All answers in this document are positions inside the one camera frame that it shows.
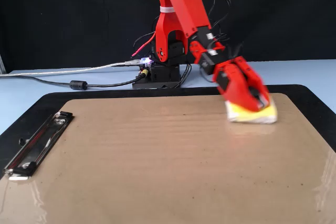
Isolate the yellow sponge with black knob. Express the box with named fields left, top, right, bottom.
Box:
left=225, top=97, right=278, bottom=125

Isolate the pink red wire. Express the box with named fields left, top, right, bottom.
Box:
left=131, top=30, right=158, bottom=58

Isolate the controller board with LED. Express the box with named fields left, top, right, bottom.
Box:
left=136, top=56, right=156, bottom=78

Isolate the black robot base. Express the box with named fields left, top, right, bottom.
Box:
left=132, top=63, right=182, bottom=90

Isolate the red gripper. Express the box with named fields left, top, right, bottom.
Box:
left=212, top=56, right=271, bottom=112

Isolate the metal clipboard clip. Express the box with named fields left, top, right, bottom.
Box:
left=2, top=111, right=74, bottom=180

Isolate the black mat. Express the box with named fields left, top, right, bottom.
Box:
left=0, top=84, right=336, bottom=180

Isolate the brown clipboard board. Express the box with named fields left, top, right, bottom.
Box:
left=0, top=92, right=336, bottom=224

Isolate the black power cable with ferrite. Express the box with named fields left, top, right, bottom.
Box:
left=0, top=72, right=152, bottom=91

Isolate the silver USB cable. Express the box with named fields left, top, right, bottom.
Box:
left=0, top=60, right=144, bottom=78

